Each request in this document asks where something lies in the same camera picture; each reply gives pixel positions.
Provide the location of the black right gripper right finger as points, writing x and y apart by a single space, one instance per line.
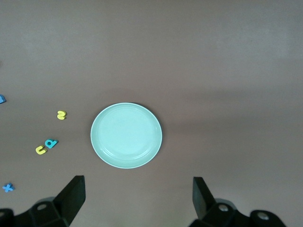
203 201

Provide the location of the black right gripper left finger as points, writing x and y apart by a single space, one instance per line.
71 198

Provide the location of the yellow letter u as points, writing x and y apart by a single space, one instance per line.
42 152

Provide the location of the teal letter p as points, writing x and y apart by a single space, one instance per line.
55 142

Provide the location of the yellow letter s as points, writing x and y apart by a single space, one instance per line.
61 115

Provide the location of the blue letter x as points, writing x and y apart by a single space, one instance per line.
8 188

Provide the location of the green plate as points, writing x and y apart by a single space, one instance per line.
126 134

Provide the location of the blue digit nine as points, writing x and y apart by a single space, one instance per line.
2 99

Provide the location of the brown table cover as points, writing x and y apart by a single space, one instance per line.
189 59

